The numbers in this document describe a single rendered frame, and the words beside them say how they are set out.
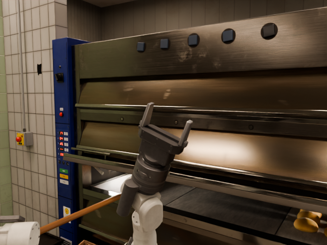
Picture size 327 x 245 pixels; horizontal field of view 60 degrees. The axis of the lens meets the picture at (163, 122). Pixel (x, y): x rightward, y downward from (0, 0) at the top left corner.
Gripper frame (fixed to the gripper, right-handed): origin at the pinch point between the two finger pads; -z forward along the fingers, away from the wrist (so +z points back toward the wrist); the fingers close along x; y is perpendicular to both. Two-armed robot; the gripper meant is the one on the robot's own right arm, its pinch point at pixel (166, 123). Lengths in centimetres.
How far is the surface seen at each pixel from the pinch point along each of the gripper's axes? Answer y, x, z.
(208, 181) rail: 46, -8, 34
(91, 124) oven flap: 75, 77, 54
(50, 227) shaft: 18, 44, 78
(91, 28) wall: 353, 326, 46
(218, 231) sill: 56, -20, 61
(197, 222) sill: 58, -9, 64
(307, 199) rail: 41, -42, 20
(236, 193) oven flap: 43, -20, 32
